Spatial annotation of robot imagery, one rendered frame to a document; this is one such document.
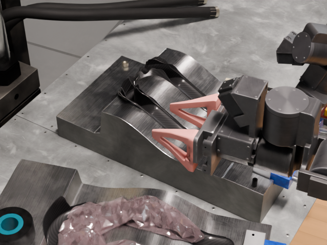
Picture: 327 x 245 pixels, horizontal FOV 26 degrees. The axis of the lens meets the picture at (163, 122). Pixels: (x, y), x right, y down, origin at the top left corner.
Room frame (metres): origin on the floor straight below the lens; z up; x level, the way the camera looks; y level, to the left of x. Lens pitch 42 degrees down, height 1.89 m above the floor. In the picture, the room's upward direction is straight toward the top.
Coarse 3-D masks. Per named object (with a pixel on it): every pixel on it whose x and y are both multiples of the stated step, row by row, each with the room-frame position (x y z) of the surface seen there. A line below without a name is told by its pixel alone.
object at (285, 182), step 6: (258, 174) 0.96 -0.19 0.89; (264, 174) 0.95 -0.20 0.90; (270, 174) 0.95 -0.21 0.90; (276, 174) 0.94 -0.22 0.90; (294, 174) 0.95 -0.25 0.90; (276, 180) 0.94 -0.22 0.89; (282, 180) 0.94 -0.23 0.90; (288, 180) 0.93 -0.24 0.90; (294, 180) 0.94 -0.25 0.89; (282, 186) 0.93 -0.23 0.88; (288, 186) 0.93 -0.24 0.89
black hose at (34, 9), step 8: (8, 8) 1.48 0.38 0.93; (16, 8) 1.47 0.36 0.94; (24, 8) 1.47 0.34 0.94; (32, 8) 1.47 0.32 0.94; (40, 8) 1.47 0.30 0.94; (48, 8) 1.48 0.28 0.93; (8, 16) 1.46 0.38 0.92; (16, 16) 1.46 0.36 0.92; (24, 16) 1.46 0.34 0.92; (32, 16) 1.46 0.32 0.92; (40, 16) 1.46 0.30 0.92; (48, 16) 1.46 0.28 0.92; (56, 16) 1.46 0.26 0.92; (64, 16) 1.47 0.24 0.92; (72, 16) 1.47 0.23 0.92; (80, 16) 1.48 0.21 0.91; (88, 16) 1.48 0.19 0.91
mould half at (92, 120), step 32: (128, 64) 1.35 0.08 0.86; (192, 64) 1.26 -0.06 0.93; (96, 96) 1.23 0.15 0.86; (160, 96) 1.15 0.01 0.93; (64, 128) 1.15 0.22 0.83; (96, 128) 1.12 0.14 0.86; (128, 128) 1.06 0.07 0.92; (160, 128) 1.07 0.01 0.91; (192, 128) 1.09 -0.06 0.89; (128, 160) 1.06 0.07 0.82; (160, 160) 1.02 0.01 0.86; (224, 160) 1.00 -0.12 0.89; (192, 192) 0.98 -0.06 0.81; (224, 192) 0.95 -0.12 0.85; (256, 192) 0.91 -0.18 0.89
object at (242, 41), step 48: (240, 0) 1.72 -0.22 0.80; (288, 0) 1.72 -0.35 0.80; (96, 48) 1.50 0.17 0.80; (144, 48) 1.50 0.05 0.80; (192, 48) 1.50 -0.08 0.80; (240, 48) 1.50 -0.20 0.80; (48, 96) 1.30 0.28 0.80; (0, 144) 1.13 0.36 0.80; (48, 144) 1.13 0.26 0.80; (0, 192) 0.99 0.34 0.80; (288, 192) 0.99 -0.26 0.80; (288, 240) 0.87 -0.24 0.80
